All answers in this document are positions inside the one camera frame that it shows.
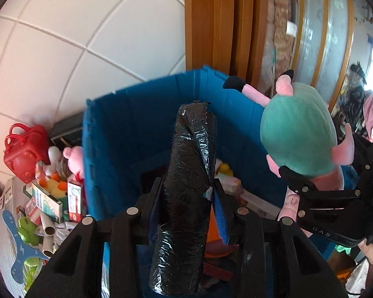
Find white cardboard box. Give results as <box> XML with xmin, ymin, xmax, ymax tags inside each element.
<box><xmin>0</xmin><ymin>178</ymin><xmax>26</xmax><ymax>213</ymax></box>

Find blue plastic crate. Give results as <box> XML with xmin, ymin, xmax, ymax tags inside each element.
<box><xmin>82</xmin><ymin>65</ymin><xmax>359</xmax><ymax>298</ymax></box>

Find dark feathery object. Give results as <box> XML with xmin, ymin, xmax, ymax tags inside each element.
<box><xmin>339</xmin><ymin>62</ymin><xmax>369</xmax><ymax>131</ymax></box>

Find yellow orange plush toy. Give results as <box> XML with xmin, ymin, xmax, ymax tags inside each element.
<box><xmin>38</xmin><ymin>174</ymin><xmax>69</xmax><ymax>198</ymax></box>

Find pig plush red dress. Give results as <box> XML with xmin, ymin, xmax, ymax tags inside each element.
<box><xmin>62</xmin><ymin>146</ymin><xmax>86</xmax><ymax>199</ymax></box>

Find green clover plush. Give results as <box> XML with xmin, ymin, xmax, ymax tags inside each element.
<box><xmin>17</xmin><ymin>217</ymin><xmax>42</xmax><ymax>291</ymax></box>

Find blue foam boomerang toy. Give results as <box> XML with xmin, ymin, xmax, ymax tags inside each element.
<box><xmin>1</xmin><ymin>209</ymin><xmax>50</xmax><ymax>283</ymax></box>

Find pink white tissue box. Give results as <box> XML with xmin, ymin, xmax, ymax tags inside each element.
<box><xmin>25</xmin><ymin>199</ymin><xmax>43</xmax><ymax>225</ymax></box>

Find white plush toy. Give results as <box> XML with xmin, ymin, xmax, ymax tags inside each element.
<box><xmin>47</xmin><ymin>146</ymin><xmax>63</xmax><ymax>174</ymax></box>

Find frosted glass door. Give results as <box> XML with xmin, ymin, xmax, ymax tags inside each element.
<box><xmin>278</xmin><ymin>0</ymin><xmax>355</xmax><ymax>109</ymax></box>

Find white pink flat box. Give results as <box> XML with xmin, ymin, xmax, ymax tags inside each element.
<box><xmin>239</xmin><ymin>189</ymin><xmax>282</xmax><ymax>221</ymax></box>

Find pink hanging cloth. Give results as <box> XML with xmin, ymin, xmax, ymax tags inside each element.
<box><xmin>362</xmin><ymin>93</ymin><xmax>373</xmax><ymax>137</ymax></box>

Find pig plush green dress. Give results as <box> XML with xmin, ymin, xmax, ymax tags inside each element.
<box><xmin>223</xmin><ymin>70</ymin><xmax>353</xmax><ymax>227</ymax></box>

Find red white box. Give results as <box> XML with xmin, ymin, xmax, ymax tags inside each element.
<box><xmin>67</xmin><ymin>182</ymin><xmax>88</xmax><ymax>222</ymax></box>

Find rolled patterned carpet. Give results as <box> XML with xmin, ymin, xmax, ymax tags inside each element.
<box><xmin>261</xmin><ymin>0</ymin><xmax>300</xmax><ymax>97</ymax></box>

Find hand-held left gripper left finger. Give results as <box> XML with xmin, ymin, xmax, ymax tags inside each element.
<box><xmin>25</xmin><ymin>177</ymin><xmax>165</xmax><ymax>298</ymax></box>

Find cardboard paper roll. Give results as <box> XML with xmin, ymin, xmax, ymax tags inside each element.
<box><xmin>39</xmin><ymin>214</ymin><xmax>56</xmax><ymax>257</ymax></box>

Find black plastic roll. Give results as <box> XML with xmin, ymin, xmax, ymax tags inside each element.
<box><xmin>148</xmin><ymin>100</ymin><xmax>218</xmax><ymax>296</ymax></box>

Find green white medicine box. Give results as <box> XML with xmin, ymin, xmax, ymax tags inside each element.
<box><xmin>31</xmin><ymin>182</ymin><xmax>64</xmax><ymax>224</ymax></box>

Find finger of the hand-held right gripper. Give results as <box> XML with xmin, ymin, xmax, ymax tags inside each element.
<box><xmin>279</xmin><ymin>133</ymin><xmax>373</xmax><ymax>202</ymax></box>
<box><xmin>294</xmin><ymin>200</ymin><xmax>350</xmax><ymax>228</ymax></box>

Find orange plastic item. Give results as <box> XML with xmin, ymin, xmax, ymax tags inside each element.
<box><xmin>204</xmin><ymin>223</ymin><xmax>240</xmax><ymax>259</ymax></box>

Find red bear handbag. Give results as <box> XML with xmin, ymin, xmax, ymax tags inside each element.
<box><xmin>3</xmin><ymin>123</ymin><xmax>52</xmax><ymax>184</ymax></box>

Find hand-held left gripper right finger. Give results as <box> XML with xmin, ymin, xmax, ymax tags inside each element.
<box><xmin>213</xmin><ymin>178</ymin><xmax>350</xmax><ymax>298</ymax></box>

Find wooden door frame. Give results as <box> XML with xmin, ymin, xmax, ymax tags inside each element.
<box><xmin>184</xmin><ymin>0</ymin><xmax>279</xmax><ymax>83</ymax></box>

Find yellow duck toy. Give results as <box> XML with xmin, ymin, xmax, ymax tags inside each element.
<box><xmin>216</xmin><ymin>163</ymin><xmax>234</xmax><ymax>178</ymax></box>

